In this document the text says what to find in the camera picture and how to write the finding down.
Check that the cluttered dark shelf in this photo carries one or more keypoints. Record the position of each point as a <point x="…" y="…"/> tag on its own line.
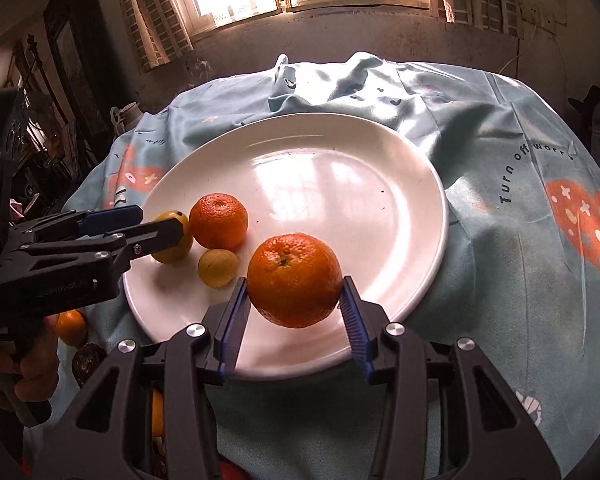
<point x="40" y="135"/>

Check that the dark passion fruit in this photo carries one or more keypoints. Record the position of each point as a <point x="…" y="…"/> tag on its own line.
<point x="87" y="362"/>

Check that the person's left hand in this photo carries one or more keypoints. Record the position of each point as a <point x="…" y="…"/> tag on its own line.
<point x="35" y="375"/>

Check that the light blue printed tablecloth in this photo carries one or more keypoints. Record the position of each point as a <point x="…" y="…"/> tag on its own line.
<point x="480" y="260"/>

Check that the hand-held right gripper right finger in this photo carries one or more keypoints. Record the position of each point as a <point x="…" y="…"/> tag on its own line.
<point x="355" y="332"/>

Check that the white kettle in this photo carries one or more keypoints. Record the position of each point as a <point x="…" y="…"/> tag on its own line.
<point x="126" y="117"/>

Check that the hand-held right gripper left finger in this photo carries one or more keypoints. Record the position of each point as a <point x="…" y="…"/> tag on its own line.
<point x="232" y="322"/>

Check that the small yellow-green fruit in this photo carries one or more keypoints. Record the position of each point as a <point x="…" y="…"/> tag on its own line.
<point x="218" y="268"/>

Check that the small mandarin orange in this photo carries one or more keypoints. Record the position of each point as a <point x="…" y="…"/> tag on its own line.
<point x="217" y="222"/>
<point x="157" y="412"/>
<point x="71" y="327"/>

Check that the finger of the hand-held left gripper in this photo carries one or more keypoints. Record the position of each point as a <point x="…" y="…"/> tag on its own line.
<point x="155" y="240"/>
<point x="111" y="217"/>

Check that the yellow round fruit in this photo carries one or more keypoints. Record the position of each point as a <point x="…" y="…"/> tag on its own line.
<point x="172" y="258"/>

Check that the white round plate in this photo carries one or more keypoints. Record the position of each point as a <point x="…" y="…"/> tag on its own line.
<point x="330" y="185"/>

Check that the large bumpy orange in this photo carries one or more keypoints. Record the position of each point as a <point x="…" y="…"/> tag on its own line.
<point x="295" y="280"/>

